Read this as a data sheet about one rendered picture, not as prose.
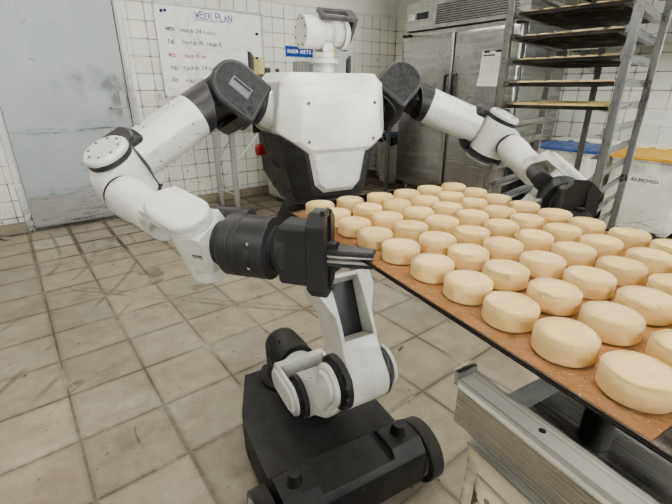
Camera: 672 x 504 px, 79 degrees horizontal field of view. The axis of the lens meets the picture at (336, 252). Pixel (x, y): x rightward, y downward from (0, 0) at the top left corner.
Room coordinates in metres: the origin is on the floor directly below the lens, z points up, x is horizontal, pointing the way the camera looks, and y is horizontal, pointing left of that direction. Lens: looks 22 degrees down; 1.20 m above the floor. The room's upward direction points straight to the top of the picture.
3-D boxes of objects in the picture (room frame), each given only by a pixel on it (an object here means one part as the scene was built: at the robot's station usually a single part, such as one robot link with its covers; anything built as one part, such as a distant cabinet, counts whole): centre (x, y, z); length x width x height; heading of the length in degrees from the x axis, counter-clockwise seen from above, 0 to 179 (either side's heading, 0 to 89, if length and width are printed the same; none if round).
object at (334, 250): (0.50, -0.02, 1.01); 0.06 x 0.03 x 0.02; 74
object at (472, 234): (0.55, -0.19, 1.01); 0.05 x 0.05 x 0.02
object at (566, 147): (3.90, -2.27, 0.38); 0.64 x 0.54 x 0.77; 131
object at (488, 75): (4.09, -1.41, 1.39); 0.22 x 0.03 x 0.31; 38
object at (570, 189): (0.73, -0.43, 1.00); 0.12 x 0.10 x 0.13; 164
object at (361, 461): (1.10, 0.08, 0.19); 0.64 x 0.52 x 0.33; 29
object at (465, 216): (0.63, -0.22, 1.01); 0.05 x 0.05 x 0.02
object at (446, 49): (4.69, -1.48, 1.03); 1.40 x 0.90 x 2.05; 38
